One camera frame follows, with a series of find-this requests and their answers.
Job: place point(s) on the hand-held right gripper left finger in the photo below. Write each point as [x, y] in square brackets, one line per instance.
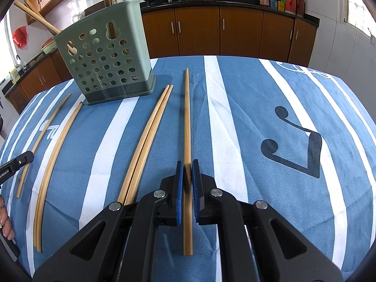
[178, 194]

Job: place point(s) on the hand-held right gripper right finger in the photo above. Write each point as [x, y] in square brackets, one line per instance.
[196, 194]

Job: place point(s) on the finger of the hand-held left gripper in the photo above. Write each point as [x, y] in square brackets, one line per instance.
[25, 156]

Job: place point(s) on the green perforated utensil holder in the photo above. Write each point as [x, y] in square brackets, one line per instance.
[138, 41]

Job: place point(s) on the person's left hand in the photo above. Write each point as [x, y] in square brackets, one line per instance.
[4, 217]

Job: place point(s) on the yellow dish soap bottle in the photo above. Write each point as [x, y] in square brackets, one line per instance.
[14, 76]

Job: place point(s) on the blue white striped tablecloth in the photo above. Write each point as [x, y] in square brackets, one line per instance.
[249, 108]

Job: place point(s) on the green bowl with red lid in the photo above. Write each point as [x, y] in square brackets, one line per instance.
[48, 48]

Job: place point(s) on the hanging red plastic bag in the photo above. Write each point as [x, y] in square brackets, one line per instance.
[20, 36]

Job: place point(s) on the clear plastic cups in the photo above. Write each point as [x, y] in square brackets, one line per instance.
[77, 17]

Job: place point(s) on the black kitchen countertop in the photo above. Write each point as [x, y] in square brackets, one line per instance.
[235, 1]

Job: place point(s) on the blue and yellow box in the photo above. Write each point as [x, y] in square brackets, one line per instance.
[274, 5]

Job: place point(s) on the red oil jug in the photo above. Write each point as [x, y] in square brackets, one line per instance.
[290, 1]

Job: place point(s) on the dark sauce bottle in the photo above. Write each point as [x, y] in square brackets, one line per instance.
[300, 4]

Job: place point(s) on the window with security bars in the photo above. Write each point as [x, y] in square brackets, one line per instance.
[358, 6]

